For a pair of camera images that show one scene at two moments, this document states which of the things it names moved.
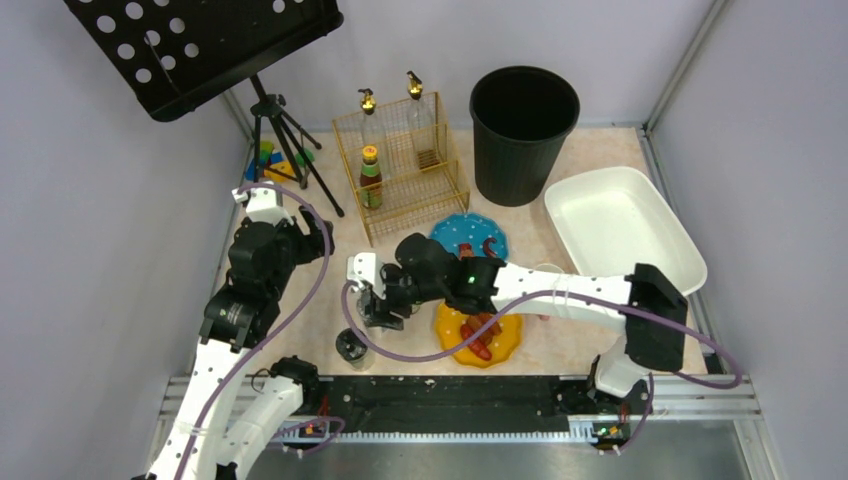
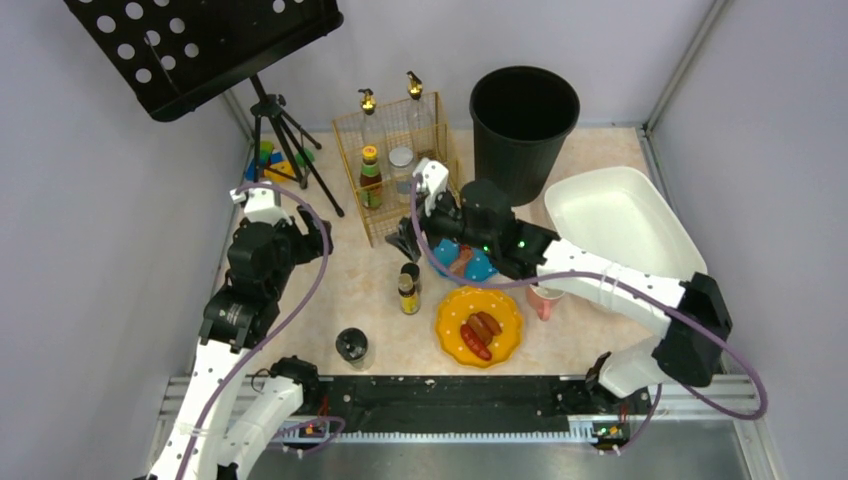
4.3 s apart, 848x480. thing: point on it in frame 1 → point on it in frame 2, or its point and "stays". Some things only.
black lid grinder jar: [353, 350] stays
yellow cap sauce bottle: [371, 188] stays
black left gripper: [312, 229] stays
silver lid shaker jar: [364, 305] → [401, 174]
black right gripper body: [385, 302] → [419, 228]
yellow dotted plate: [448, 325] stays
